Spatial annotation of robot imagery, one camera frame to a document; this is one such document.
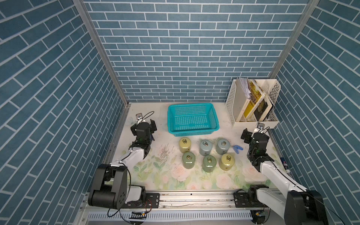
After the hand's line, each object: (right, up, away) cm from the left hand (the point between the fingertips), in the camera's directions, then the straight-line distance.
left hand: (147, 121), depth 88 cm
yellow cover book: (+72, +17, +5) cm, 75 cm away
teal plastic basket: (+25, 0, +23) cm, 34 cm away
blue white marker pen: (+89, -29, +2) cm, 93 cm away
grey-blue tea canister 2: (+47, -16, -1) cm, 50 cm away
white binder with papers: (+61, +18, +1) cm, 63 cm away
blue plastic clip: (+59, -18, +6) cm, 62 cm away
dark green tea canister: (+26, -22, -8) cm, 35 cm away
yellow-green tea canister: (+24, -15, -1) cm, 28 cm away
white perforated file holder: (+90, +2, +20) cm, 92 cm away
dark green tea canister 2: (+38, -24, -9) cm, 45 cm away
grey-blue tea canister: (+37, -16, -2) cm, 40 cm away
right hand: (+67, -6, -3) cm, 67 cm away
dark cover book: (+79, +8, +14) cm, 81 cm away
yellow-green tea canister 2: (+48, -23, -8) cm, 54 cm away
